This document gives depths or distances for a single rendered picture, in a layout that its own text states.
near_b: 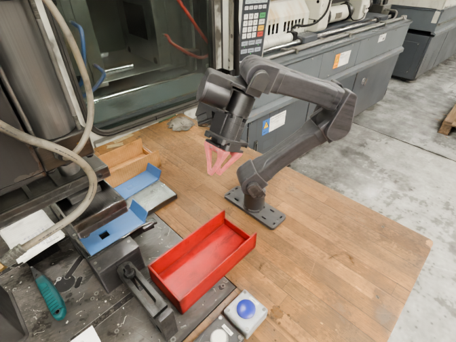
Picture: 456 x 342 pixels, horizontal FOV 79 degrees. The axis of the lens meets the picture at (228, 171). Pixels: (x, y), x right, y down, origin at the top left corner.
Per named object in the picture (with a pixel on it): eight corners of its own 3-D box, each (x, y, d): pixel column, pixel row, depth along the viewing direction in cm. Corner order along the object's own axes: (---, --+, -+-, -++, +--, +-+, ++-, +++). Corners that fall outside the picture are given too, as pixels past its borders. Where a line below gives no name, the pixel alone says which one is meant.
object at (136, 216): (150, 220, 71) (148, 212, 69) (91, 256, 62) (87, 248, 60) (136, 205, 75) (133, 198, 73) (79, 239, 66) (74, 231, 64)
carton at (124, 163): (161, 167, 104) (158, 150, 99) (97, 201, 89) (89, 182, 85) (143, 153, 111) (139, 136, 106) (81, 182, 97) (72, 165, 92)
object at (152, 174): (162, 176, 95) (161, 169, 93) (123, 201, 85) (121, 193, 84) (150, 168, 98) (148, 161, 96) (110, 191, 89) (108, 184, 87)
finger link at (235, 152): (195, 168, 67) (208, 132, 65) (214, 168, 73) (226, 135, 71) (215, 181, 64) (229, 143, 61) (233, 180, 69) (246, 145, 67)
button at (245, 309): (258, 312, 59) (259, 307, 58) (246, 326, 57) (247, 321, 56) (245, 299, 61) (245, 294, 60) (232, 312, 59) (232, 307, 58)
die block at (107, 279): (145, 267, 70) (140, 248, 65) (108, 294, 64) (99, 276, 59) (108, 224, 81) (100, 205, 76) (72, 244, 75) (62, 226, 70)
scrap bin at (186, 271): (255, 247, 74) (257, 232, 71) (182, 315, 60) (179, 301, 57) (224, 222, 81) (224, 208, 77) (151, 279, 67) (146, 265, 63)
